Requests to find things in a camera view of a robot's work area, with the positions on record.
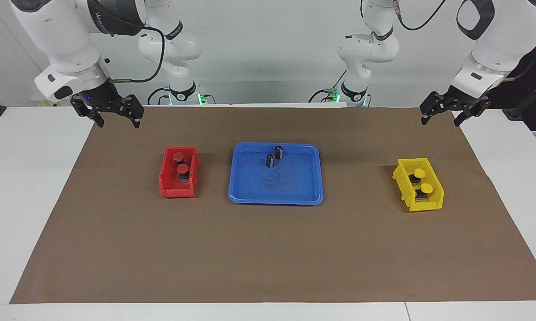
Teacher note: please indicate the blue plastic tray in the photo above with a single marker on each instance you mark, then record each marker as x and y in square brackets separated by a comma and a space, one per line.
[294, 183]

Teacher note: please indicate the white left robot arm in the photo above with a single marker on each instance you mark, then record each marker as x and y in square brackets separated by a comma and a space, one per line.
[495, 44]

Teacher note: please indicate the red plastic bin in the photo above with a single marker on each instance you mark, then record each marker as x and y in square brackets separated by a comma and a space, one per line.
[167, 178]

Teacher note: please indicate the yellow push button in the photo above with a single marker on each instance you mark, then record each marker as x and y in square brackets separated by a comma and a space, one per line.
[419, 173]
[426, 188]

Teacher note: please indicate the yellow plastic bin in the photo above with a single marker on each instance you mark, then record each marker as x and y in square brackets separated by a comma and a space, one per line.
[433, 205]

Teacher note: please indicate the black cylindrical capacitor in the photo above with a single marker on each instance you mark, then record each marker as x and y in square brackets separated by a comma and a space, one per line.
[270, 160]
[278, 152]

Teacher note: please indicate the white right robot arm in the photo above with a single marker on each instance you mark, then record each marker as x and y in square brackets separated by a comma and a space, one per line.
[63, 35]

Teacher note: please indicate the black stand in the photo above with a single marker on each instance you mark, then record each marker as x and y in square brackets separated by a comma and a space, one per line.
[531, 89]

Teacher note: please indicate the white power box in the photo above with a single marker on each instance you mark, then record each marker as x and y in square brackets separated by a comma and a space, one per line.
[40, 102]

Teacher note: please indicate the brown table mat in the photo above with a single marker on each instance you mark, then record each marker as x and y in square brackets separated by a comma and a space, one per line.
[268, 249]

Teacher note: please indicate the red push button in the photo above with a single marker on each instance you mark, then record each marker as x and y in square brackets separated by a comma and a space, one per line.
[183, 169]
[178, 156]

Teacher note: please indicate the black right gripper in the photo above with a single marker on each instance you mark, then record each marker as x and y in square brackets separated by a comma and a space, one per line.
[101, 98]

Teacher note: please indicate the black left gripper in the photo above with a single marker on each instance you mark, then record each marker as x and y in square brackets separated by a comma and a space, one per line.
[457, 101]

